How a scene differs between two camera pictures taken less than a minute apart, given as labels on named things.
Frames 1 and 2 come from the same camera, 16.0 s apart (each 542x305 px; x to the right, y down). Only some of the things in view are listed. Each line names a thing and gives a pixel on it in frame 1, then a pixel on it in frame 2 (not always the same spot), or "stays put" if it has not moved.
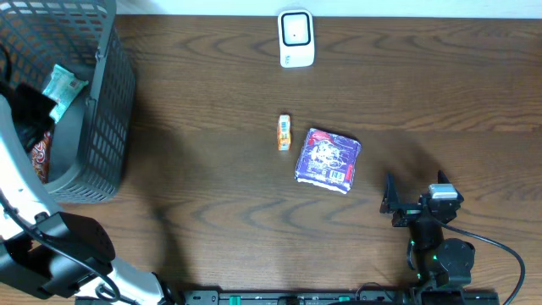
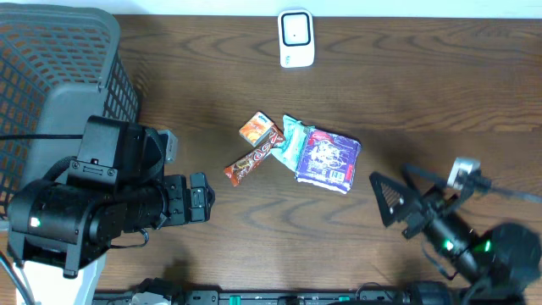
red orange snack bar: [40, 157] → [235, 171]
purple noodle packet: [329, 160] stays put
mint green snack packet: [63, 88] → [294, 135]
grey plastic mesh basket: [95, 138] stays put
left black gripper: [27, 110] → [182, 203]
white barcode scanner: [295, 34] stays put
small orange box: [284, 132] → [255, 130]
